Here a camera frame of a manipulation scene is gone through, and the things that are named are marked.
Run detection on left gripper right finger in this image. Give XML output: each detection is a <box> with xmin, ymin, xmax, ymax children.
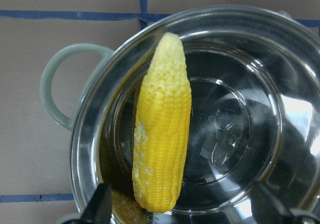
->
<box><xmin>252</xmin><ymin>181</ymin><xmax>294</xmax><ymax>223</ymax></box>

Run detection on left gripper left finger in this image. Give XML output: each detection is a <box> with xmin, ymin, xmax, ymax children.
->
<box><xmin>80</xmin><ymin>183</ymin><xmax>112</xmax><ymax>223</ymax></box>

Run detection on yellow corn cob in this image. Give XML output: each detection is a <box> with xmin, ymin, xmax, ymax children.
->
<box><xmin>132</xmin><ymin>33</ymin><xmax>192</xmax><ymax>213</ymax></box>

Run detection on pale green steel pot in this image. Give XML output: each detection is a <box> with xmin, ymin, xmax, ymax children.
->
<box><xmin>40</xmin><ymin>6</ymin><xmax>320</xmax><ymax>223</ymax></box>

